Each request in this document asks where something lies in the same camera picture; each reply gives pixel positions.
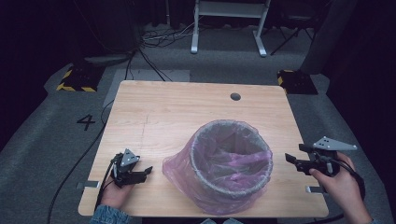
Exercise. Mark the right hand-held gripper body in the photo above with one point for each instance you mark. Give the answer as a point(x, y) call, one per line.
point(327, 155)

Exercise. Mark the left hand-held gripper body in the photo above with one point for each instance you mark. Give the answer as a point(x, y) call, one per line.
point(126, 168)

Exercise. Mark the pink plastic bag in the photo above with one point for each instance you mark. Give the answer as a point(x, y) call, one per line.
point(177, 174)

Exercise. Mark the green plastic bin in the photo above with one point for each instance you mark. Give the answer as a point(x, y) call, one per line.
point(230, 191)

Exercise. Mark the person's left hand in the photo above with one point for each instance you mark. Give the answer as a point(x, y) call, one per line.
point(115, 196)

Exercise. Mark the person's right hand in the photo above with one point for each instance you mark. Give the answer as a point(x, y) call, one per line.
point(341, 189)

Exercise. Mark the grey tape strip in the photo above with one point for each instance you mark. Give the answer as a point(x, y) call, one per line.
point(88, 184)
point(314, 189)

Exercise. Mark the black yellow striped base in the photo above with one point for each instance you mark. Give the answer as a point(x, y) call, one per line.
point(81, 79)
point(297, 82)

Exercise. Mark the person's legs in jeans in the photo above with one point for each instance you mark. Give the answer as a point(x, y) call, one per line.
point(221, 221)

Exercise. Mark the grey flat stand base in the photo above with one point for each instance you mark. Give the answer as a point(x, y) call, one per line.
point(106, 59)

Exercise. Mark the grey curtain column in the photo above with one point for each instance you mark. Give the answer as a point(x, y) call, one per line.
point(327, 37)

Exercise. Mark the black tripod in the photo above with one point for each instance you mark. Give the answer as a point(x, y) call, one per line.
point(291, 35)

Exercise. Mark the white metal stand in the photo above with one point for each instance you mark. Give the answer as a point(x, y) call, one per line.
point(229, 9)

